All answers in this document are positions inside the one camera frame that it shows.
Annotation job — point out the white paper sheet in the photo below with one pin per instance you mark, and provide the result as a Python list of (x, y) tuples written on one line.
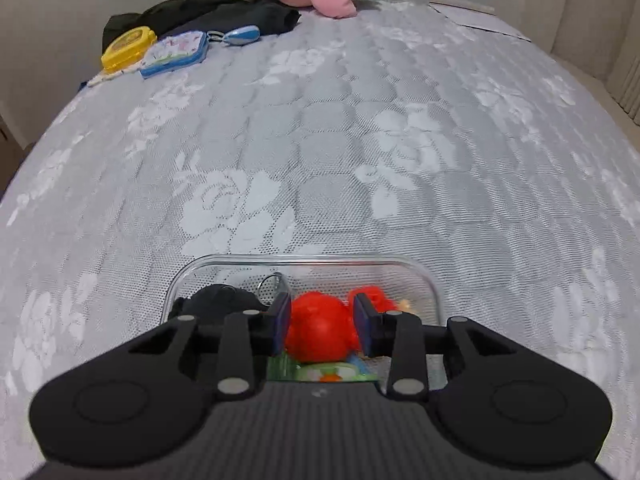
[(475, 17)]

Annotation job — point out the red toy figure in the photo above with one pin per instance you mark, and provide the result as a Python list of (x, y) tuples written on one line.
[(315, 330)]

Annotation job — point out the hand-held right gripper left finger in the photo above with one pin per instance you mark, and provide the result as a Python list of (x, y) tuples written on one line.
[(282, 321)]

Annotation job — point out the black plush toy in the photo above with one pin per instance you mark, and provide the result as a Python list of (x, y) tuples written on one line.
[(220, 300)]

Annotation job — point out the blue floral pouch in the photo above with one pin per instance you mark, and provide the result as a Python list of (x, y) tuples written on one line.
[(172, 52)]

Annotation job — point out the dark cloth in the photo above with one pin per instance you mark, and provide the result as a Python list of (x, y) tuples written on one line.
[(200, 5)]

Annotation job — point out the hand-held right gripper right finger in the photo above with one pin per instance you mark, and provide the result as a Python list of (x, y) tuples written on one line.
[(361, 326)]

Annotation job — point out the grey floral mattress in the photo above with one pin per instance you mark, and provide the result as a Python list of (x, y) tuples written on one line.
[(350, 135)]

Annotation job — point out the clear glass divided container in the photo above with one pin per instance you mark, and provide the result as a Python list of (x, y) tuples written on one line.
[(320, 270)]

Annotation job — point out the small yellow box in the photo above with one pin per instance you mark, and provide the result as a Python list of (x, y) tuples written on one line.
[(127, 47)]

